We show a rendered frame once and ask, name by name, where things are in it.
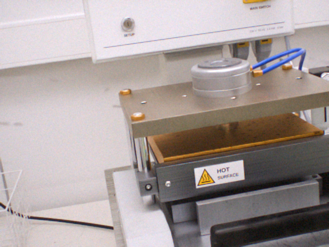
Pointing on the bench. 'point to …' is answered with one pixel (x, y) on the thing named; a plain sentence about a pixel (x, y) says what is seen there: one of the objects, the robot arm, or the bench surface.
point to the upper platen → (229, 137)
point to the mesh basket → (16, 212)
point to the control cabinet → (185, 31)
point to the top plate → (224, 95)
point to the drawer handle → (270, 227)
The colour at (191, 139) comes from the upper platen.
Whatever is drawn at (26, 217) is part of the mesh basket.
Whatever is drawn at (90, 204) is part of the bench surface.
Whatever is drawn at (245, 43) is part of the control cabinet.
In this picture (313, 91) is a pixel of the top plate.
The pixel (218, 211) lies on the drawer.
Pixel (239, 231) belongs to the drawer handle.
